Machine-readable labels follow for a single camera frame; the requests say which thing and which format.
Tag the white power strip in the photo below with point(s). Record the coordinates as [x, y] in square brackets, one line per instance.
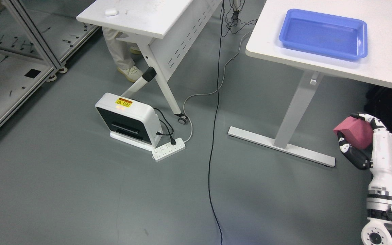
[168, 149]

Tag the person in white trousers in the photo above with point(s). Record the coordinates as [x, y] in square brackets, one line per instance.
[121, 52]

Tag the blue plastic tray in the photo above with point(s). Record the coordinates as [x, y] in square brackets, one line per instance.
[325, 34]

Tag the white standing desk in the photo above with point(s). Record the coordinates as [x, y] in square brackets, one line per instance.
[375, 68]

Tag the white box appliance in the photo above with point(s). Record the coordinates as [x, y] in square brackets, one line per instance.
[130, 121]

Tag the aluminium frame rack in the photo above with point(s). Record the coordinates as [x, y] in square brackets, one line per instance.
[36, 39]

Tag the white earbuds case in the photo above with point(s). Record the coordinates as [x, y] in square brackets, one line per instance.
[111, 12]

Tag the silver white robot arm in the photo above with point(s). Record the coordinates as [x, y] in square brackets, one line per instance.
[378, 230]

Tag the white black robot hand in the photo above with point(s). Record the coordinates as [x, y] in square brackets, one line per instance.
[380, 161]

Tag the white folding table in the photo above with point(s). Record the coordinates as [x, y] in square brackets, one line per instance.
[164, 30]

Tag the pink foam block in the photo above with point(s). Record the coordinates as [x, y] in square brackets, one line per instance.
[356, 131]

